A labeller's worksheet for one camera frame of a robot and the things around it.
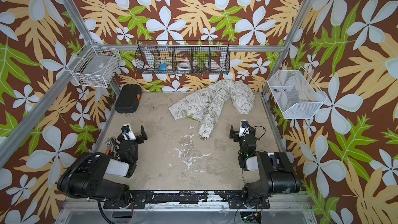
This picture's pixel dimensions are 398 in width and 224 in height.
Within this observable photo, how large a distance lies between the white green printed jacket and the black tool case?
0.26m

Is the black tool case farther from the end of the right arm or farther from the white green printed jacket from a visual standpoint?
the end of the right arm

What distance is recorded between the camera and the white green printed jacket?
1061 millimetres

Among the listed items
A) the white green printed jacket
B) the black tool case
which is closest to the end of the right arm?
the white green printed jacket

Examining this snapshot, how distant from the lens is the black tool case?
1.08 m
